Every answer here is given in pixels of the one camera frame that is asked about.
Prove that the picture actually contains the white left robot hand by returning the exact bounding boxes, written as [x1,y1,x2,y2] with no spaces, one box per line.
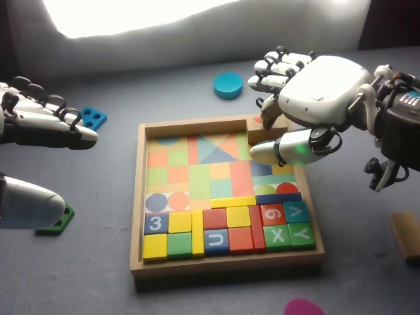
[0,75,100,230]

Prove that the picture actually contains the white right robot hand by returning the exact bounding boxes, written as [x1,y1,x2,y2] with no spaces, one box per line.
[247,45,373,167]

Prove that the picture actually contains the natural wood arch block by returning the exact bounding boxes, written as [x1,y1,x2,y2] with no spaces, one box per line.
[247,116,290,146]

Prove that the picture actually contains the blue four-hole square block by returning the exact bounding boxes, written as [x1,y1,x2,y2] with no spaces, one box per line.
[80,106,108,131]

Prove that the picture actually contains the blue round disc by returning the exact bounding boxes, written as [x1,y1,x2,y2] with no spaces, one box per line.
[213,72,244,100]

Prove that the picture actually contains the green four-hole block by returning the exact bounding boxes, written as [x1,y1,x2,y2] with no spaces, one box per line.
[35,203,75,236]

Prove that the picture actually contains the plain wooden plank block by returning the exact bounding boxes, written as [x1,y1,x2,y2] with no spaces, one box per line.
[389,211,420,263]

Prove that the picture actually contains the grey table cloth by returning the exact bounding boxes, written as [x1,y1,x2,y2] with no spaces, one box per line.
[0,0,420,315]

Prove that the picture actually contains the wooden puzzle tray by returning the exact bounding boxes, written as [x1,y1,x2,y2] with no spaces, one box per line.
[129,113,326,280]

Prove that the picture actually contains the pink round disc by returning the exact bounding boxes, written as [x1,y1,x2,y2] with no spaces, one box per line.
[283,297,327,315]

